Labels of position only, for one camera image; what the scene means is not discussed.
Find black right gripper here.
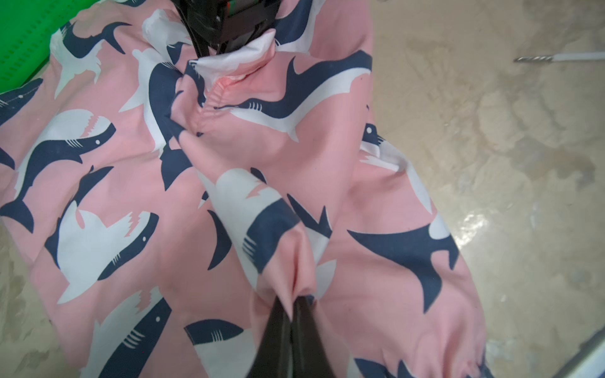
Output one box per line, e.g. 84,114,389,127
173,0,280,58

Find green plastic basket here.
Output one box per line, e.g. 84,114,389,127
1,0,95,92

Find pink shark print shorts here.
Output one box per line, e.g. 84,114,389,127
1,1,491,377

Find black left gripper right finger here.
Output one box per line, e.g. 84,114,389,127
291,297,336,378

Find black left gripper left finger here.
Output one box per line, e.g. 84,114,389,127
247,298,291,378

